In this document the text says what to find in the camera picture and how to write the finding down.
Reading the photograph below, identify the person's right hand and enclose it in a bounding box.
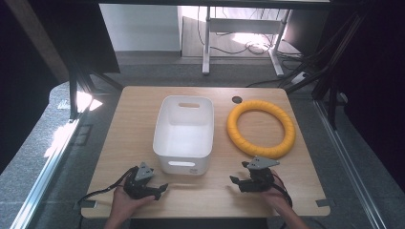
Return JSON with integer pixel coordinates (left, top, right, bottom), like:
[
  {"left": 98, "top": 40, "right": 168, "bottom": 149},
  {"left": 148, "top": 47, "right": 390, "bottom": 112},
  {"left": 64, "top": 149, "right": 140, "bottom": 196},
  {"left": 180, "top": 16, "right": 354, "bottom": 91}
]
[{"left": 259, "top": 171, "right": 292, "bottom": 214}]

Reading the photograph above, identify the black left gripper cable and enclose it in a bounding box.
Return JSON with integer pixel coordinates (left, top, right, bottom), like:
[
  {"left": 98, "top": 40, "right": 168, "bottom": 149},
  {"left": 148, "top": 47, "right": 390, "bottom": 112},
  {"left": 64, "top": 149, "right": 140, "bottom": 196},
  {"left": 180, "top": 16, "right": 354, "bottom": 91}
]
[{"left": 76, "top": 165, "right": 139, "bottom": 206}]

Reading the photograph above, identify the black metal stand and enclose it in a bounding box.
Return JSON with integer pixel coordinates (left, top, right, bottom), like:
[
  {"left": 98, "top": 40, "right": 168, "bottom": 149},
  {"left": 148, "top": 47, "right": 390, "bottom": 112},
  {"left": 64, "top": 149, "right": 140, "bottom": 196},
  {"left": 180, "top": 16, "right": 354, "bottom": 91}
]
[
  {"left": 65, "top": 60, "right": 123, "bottom": 121},
  {"left": 280, "top": 9, "right": 367, "bottom": 130}
]

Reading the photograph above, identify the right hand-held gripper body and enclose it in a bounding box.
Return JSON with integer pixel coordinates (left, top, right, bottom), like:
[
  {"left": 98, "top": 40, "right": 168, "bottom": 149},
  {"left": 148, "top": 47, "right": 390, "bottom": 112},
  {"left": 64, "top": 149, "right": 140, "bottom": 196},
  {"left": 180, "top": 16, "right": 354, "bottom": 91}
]
[{"left": 238, "top": 156, "right": 281, "bottom": 193}]

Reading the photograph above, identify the white desk frame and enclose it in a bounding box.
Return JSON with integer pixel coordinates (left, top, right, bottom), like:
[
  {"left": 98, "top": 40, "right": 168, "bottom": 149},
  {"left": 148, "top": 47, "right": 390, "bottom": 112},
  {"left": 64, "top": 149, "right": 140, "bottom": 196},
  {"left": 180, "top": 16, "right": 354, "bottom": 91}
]
[{"left": 202, "top": 6, "right": 292, "bottom": 77}]

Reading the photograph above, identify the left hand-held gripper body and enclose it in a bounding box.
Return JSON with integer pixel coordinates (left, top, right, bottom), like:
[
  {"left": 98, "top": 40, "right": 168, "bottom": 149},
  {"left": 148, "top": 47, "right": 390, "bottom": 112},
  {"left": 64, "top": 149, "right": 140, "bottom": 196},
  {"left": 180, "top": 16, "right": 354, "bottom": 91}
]
[{"left": 123, "top": 161, "right": 157, "bottom": 200}]

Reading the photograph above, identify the white power strip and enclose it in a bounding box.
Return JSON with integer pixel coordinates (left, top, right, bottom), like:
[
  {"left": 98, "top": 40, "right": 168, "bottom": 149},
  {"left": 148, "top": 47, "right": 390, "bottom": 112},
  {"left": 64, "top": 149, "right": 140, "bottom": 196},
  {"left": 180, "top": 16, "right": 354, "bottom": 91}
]
[{"left": 289, "top": 72, "right": 310, "bottom": 85}]

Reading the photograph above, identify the tangle of black floor cables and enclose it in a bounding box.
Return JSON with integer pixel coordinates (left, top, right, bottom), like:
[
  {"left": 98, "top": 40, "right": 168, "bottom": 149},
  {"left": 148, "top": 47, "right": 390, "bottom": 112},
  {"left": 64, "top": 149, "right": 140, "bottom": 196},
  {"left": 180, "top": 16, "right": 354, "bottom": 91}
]
[{"left": 197, "top": 6, "right": 304, "bottom": 61}]

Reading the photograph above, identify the yellow foam ring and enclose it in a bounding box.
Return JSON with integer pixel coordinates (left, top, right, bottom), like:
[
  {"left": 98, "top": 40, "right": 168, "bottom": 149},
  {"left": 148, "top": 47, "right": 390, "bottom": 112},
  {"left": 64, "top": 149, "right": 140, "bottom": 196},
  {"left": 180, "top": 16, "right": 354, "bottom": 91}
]
[{"left": 226, "top": 99, "right": 297, "bottom": 160}]

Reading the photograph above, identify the wooden beam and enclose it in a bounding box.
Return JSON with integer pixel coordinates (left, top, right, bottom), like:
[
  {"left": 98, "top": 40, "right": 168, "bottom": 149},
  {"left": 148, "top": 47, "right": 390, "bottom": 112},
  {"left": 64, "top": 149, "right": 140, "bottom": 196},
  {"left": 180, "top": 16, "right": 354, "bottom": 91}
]
[{"left": 4, "top": 0, "right": 70, "bottom": 84}]

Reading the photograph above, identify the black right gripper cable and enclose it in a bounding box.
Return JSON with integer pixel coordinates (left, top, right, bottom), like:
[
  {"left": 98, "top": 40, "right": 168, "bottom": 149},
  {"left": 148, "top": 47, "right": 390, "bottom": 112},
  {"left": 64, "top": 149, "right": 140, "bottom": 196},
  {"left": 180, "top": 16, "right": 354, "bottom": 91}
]
[{"left": 270, "top": 173, "right": 294, "bottom": 208}]

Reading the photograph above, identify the white plastic basket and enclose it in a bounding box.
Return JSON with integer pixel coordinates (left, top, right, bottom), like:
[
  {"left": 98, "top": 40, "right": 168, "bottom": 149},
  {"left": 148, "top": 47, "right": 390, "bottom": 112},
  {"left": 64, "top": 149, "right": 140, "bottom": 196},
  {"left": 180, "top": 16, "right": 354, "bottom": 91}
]
[{"left": 152, "top": 94, "right": 215, "bottom": 177}]

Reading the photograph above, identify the aluminium rail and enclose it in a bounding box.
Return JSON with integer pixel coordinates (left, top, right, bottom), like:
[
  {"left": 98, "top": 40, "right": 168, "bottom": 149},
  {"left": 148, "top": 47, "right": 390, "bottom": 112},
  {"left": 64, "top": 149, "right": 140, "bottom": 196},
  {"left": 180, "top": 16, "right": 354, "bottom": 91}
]
[
  {"left": 313, "top": 99, "right": 388, "bottom": 229},
  {"left": 9, "top": 101, "right": 96, "bottom": 229}
]

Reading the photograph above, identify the black panel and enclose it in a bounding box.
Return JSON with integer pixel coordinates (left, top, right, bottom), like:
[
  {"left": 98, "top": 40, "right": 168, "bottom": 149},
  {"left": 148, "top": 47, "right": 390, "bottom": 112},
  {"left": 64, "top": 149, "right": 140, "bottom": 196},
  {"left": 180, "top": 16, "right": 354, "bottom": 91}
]
[{"left": 41, "top": 0, "right": 121, "bottom": 74}]

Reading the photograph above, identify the person's left hand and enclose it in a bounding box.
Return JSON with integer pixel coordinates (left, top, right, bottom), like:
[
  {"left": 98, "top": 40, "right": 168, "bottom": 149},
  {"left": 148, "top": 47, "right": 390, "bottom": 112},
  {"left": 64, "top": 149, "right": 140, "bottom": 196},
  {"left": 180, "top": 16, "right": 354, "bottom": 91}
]
[{"left": 111, "top": 185, "right": 157, "bottom": 220}]

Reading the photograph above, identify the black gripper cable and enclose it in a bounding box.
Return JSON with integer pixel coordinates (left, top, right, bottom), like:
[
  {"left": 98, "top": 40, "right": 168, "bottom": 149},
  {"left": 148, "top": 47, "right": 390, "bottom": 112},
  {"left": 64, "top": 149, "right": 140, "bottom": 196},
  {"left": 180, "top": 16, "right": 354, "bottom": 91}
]
[
  {"left": 270, "top": 173, "right": 294, "bottom": 208},
  {"left": 76, "top": 165, "right": 139, "bottom": 206}
]

